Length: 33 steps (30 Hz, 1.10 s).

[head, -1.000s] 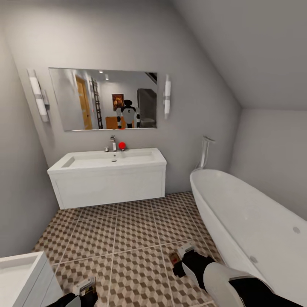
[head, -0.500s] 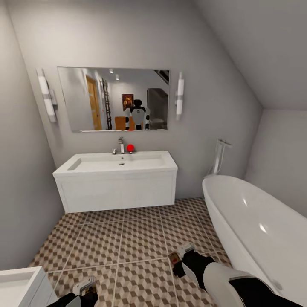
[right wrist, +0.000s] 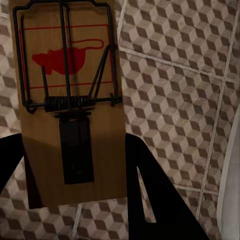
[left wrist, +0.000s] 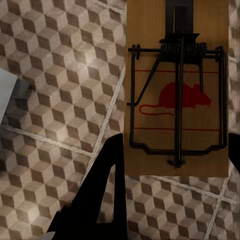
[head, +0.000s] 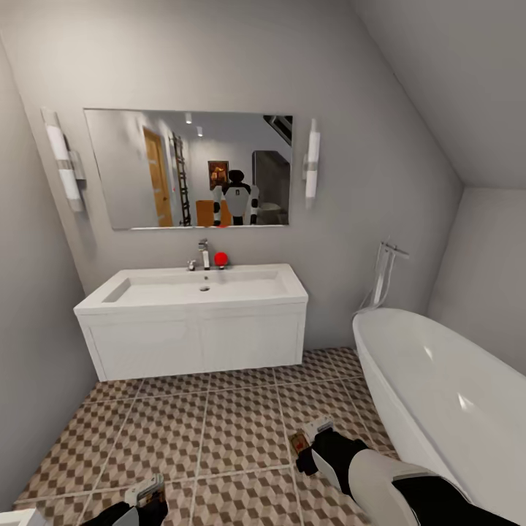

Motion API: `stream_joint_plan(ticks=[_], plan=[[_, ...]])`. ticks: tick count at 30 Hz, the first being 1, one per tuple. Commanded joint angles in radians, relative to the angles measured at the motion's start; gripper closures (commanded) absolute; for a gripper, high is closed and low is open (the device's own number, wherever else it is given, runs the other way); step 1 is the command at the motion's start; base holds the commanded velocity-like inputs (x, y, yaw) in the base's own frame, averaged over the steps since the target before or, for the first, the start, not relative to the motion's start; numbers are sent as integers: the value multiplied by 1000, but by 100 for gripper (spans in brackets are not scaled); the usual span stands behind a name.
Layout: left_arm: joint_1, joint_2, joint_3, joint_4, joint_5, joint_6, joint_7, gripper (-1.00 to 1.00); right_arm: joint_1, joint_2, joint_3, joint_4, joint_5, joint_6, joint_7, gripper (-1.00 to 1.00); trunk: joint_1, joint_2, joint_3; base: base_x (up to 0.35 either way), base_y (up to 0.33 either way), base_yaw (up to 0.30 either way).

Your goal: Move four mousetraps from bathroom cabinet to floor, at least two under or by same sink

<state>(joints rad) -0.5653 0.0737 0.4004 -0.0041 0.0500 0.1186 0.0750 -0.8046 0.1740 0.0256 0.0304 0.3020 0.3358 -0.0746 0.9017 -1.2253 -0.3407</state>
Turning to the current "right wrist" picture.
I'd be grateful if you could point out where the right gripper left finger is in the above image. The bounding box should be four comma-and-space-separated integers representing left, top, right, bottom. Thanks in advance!
0, 133, 24, 193

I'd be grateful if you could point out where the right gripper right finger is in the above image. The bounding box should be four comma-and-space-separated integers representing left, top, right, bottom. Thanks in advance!
125, 133, 211, 240

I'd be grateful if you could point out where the mousetrap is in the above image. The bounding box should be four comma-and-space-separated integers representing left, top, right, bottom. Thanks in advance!
8, 0, 127, 210

